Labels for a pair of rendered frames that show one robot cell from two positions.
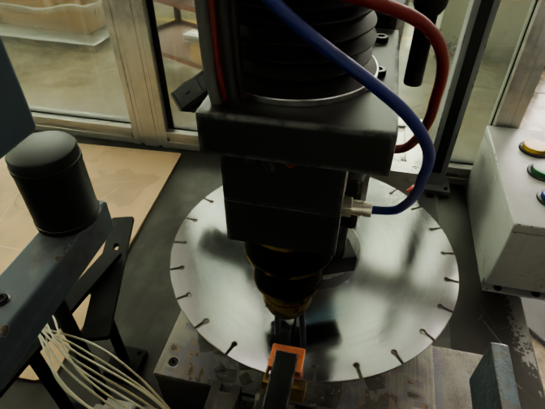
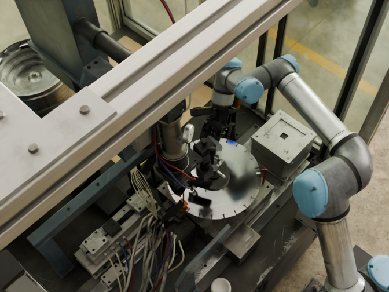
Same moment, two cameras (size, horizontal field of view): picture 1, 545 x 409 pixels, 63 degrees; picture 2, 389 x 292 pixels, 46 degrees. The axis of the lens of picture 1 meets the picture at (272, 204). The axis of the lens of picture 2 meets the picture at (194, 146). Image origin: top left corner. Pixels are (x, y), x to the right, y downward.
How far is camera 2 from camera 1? 115 cm
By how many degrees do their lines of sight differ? 27
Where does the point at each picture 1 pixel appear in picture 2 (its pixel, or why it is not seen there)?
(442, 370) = (241, 231)
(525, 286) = (308, 224)
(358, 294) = (215, 196)
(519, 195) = not seen: hidden behind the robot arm
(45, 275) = (135, 159)
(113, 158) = not seen: hidden behind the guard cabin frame
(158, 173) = (201, 100)
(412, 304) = (227, 206)
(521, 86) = not seen: hidden behind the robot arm
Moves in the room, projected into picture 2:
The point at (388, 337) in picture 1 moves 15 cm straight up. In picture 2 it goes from (213, 211) to (213, 189)
